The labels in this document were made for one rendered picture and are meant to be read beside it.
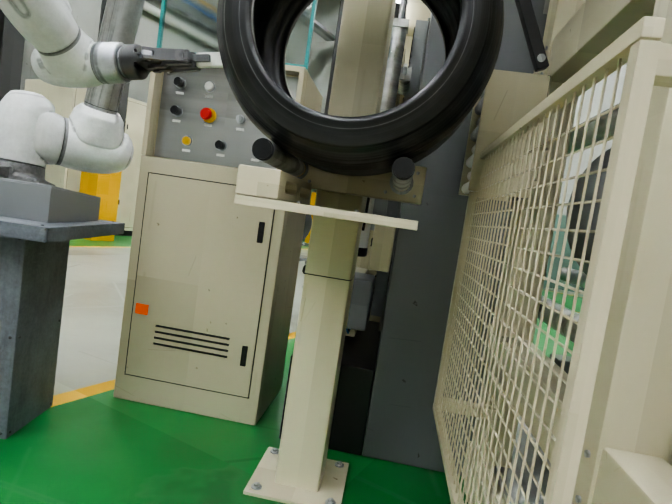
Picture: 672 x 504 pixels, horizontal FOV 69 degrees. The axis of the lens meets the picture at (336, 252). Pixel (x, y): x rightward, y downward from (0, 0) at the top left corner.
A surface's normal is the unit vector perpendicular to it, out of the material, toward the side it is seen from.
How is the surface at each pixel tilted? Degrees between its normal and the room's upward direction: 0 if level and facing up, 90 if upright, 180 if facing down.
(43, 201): 90
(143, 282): 90
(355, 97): 90
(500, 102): 90
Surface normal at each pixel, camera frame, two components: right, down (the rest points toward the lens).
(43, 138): 0.68, 0.14
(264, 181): -0.12, 0.06
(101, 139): 0.60, 0.37
